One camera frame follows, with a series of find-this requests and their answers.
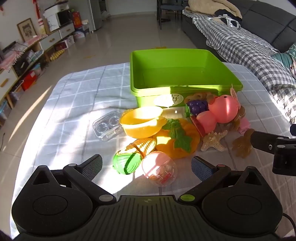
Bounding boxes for orange toy pumpkin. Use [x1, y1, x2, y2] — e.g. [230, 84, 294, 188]
[153, 118, 201, 159]

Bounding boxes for grey grid tablecloth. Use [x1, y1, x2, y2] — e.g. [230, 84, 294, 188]
[10, 61, 296, 238]

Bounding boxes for dark chair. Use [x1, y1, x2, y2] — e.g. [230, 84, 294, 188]
[157, 0, 188, 30]

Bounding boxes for framed picture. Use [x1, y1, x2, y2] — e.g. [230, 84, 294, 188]
[16, 18, 38, 42]

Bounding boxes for yellow plastic bowl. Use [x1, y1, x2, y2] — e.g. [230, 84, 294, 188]
[119, 106, 167, 139]

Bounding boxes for dark grey sofa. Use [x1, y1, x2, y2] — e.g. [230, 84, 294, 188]
[180, 0, 296, 55]

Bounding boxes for red toy apple slice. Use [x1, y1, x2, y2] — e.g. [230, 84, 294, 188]
[190, 115, 207, 138]

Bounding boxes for green toy cabbage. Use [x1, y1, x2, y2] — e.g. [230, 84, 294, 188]
[112, 149, 143, 175]

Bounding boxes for small pink toy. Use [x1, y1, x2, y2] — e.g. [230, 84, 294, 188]
[238, 116, 252, 135]

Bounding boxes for pink table runner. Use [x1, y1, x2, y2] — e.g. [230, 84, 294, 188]
[0, 34, 48, 70]

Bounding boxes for silver refrigerator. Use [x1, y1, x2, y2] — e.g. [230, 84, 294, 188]
[86, 0, 104, 32]

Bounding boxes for red gift box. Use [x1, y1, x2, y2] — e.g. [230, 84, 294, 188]
[72, 11, 83, 29]

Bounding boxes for beige fleece blanket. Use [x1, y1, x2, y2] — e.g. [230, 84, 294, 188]
[185, 0, 243, 24]

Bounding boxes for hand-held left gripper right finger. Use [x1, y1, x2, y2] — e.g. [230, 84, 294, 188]
[177, 155, 265, 206]

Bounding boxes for pink toy peach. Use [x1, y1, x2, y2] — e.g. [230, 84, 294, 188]
[196, 110, 218, 135]

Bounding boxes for dried starfish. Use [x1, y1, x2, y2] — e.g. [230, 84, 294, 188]
[200, 130, 228, 152]

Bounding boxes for white wooden tv cabinet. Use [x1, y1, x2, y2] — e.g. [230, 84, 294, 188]
[0, 22, 76, 110]

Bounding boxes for yellow toy corn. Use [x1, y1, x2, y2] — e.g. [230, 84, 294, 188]
[126, 138, 158, 158]

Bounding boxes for grey checked blanket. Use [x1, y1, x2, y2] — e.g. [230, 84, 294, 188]
[182, 9, 296, 124]

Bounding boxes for purple toy grapes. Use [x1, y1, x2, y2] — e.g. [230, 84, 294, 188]
[184, 98, 210, 118]

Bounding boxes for pink clear capsule ball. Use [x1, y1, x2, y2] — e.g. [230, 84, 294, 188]
[141, 151, 178, 187]

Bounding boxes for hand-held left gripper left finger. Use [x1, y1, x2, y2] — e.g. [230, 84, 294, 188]
[30, 154, 117, 206]

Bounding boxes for tan toy octopus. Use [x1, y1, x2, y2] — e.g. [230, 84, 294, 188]
[232, 128, 256, 158]

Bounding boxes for green patterned pillow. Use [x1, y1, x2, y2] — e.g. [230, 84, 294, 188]
[271, 43, 296, 80]

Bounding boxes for microwave oven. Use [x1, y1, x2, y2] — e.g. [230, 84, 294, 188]
[55, 9, 74, 27]

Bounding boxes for clear plastic case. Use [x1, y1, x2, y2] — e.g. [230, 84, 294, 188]
[92, 111, 125, 142]

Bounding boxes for green plastic bin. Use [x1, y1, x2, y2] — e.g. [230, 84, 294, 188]
[129, 48, 244, 109]

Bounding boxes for pink toy pig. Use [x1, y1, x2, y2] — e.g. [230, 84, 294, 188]
[208, 94, 242, 124]

